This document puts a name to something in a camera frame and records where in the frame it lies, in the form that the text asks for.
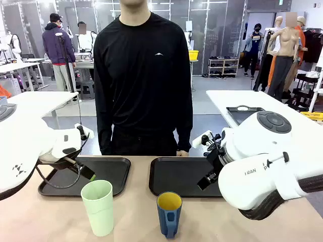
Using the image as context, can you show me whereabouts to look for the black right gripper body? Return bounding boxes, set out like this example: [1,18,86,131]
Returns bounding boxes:
[205,147,229,177]

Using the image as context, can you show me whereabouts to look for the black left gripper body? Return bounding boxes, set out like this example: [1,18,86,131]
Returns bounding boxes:
[51,154,95,180]

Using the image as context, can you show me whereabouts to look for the pale green plastic cup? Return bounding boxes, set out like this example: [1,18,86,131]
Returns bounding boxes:
[80,179,114,237]

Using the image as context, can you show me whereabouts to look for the person's right forearm black sleeve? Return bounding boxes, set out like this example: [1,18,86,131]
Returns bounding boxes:
[95,110,114,156]

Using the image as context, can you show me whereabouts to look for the person's left forearm black sleeve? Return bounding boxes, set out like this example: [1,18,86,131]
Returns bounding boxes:
[174,110,194,153]

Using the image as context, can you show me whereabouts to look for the black plastic tray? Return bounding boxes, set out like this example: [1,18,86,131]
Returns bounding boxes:
[37,156,131,197]
[148,156,224,198]

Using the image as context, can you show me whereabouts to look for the blue mug yellow inside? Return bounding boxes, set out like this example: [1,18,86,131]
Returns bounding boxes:
[156,192,183,239]

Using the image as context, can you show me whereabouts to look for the white table with grey tray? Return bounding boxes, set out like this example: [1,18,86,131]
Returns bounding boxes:
[206,90,323,157]

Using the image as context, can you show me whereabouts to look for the white table with blue box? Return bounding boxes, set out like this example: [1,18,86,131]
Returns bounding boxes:
[0,91,79,127]

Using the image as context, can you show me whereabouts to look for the white shoe rack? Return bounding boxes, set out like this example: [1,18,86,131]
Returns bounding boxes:
[208,56,240,78]

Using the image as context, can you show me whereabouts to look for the person in black sweater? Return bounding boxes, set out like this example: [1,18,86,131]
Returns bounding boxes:
[93,0,194,157]

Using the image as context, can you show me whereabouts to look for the yellow flat object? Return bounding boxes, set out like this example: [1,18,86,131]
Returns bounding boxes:
[300,110,323,124]

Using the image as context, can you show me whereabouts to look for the black trolley cart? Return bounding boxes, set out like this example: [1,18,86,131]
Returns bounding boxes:
[285,73,318,111]

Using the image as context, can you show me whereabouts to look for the orange cloth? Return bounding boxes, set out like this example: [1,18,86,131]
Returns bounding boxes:
[0,84,12,99]

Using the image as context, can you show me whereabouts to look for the masked person in dark clothes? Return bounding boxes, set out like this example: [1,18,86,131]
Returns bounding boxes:
[243,23,264,79]

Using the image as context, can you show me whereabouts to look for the white desk with grey legs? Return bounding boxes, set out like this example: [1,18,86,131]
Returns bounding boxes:
[0,62,48,91]

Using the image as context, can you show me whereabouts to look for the man in purple jacket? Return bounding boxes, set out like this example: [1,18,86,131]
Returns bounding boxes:
[42,13,76,92]

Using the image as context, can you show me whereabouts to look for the bare mannequin in grey trousers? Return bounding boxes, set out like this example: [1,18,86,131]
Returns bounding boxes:
[266,12,302,101]

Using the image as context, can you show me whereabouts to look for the person in white top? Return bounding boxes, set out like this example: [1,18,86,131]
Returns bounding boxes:
[75,21,98,53]

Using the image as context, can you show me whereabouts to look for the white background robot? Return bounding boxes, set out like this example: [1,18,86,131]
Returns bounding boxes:
[5,31,22,63]

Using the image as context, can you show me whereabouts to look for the mannequin in orange clothes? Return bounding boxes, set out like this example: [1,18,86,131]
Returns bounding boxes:
[267,16,307,86]

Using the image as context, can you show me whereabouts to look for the dark clothes on rack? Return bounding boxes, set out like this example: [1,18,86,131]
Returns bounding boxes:
[301,29,323,64]

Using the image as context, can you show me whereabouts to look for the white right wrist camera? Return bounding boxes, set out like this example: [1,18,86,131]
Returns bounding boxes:
[192,130,214,148]

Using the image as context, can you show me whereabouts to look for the grey tray with handle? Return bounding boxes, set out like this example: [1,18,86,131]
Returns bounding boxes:
[226,105,265,126]

